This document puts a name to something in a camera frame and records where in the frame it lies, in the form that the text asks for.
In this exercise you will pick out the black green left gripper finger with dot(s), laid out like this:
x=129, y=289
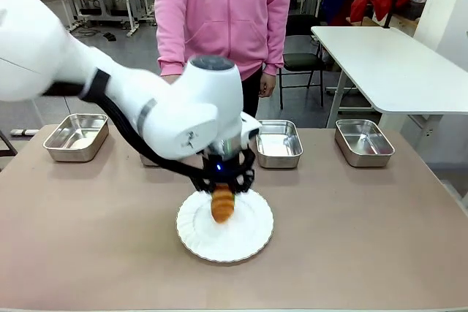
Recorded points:
x=204, y=186
x=243, y=185

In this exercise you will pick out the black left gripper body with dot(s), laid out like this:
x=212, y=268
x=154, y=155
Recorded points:
x=219, y=171

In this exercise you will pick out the golden brown croissant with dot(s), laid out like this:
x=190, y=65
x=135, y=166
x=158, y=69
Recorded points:
x=222, y=208

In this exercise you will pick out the person's right forearm pink sleeve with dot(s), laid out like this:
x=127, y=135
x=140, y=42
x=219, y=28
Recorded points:
x=170, y=45

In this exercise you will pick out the person's left forearm pink sleeve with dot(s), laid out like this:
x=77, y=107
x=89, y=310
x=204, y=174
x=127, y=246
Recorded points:
x=276, y=45

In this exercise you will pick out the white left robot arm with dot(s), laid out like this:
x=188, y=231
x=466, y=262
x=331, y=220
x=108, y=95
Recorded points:
x=36, y=52

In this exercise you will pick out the rectangular steel container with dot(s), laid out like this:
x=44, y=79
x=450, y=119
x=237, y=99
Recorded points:
x=150, y=161
x=279, y=144
x=75, y=140
x=363, y=144

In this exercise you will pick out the person's left hand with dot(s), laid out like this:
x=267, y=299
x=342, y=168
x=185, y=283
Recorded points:
x=267, y=83

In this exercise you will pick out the person's right hand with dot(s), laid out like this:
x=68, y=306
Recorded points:
x=171, y=79

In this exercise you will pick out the white fluted paper plate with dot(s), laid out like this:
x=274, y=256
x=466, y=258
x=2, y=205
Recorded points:
x=226, y=242

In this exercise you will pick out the black trousers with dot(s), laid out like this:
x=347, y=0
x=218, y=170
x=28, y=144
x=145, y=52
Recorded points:
x=250, y=96

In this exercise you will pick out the black office chair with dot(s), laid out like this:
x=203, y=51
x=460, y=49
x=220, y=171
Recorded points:
x=301, y=60

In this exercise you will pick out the person in pink hoodie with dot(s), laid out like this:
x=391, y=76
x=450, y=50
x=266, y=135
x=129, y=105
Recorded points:
x=223, y=8

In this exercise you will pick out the small black floor object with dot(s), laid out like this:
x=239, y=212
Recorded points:
x=109, y=37

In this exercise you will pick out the white top table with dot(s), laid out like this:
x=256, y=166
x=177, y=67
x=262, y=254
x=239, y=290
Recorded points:
x=384, y=63

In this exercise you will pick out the white power strip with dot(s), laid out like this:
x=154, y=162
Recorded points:
x=23, y=132

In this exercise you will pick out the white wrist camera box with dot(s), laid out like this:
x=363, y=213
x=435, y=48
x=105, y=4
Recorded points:
x=250, y=127

